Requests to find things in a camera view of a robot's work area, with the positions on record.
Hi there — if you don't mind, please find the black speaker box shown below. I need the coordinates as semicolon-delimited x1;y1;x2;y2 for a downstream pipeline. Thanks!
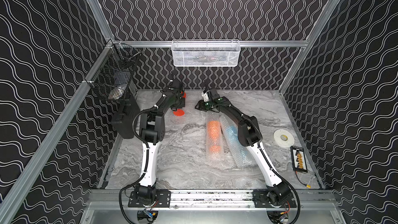
111;95;141;139

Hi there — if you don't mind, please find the charger cable with yellow plug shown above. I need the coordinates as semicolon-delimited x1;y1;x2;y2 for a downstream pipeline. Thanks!
294;170;313;189

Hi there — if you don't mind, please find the white wire mesh basket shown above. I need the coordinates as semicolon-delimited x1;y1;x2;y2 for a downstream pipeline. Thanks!
171;39;241;67

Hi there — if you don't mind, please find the bubble wrapped orange glass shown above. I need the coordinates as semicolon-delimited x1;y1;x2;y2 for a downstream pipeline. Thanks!
206;111;224;161

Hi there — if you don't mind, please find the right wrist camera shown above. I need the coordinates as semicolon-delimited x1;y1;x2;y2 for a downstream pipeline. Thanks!
202;88;220;102

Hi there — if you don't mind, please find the red plastic wine glass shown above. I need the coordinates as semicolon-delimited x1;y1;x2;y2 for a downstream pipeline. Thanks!
172;93;186;116

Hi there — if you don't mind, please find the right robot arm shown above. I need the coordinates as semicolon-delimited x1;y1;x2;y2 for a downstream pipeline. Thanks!
195;97;301;208

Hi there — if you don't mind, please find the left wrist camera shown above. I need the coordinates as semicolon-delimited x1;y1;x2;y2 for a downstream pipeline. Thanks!
168;79;184;96

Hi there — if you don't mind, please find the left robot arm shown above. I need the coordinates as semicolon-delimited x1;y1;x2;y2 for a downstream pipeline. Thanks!
120;87;186;207

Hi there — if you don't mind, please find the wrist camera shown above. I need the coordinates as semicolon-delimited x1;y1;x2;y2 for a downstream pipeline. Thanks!
202;88;220;102
168;79;184;96

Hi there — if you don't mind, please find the bubble wrapped blue glass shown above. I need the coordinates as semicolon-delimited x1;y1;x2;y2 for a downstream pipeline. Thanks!
219;115;257;169

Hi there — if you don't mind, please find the black battery charger box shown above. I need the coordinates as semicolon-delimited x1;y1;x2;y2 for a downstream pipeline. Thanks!
290;146;308;173

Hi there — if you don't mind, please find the black wire mesh basket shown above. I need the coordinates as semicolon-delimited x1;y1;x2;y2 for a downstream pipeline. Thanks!
89;43;143;102

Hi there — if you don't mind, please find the aluminium frame corner post left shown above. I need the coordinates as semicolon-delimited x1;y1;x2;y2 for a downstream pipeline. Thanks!
86;0;115;40

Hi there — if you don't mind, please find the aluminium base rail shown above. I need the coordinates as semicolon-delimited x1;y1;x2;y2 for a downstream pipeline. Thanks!
83;189;340;211

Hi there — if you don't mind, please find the white tape roll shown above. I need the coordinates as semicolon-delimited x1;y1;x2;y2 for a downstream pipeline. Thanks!
273;129;295;148

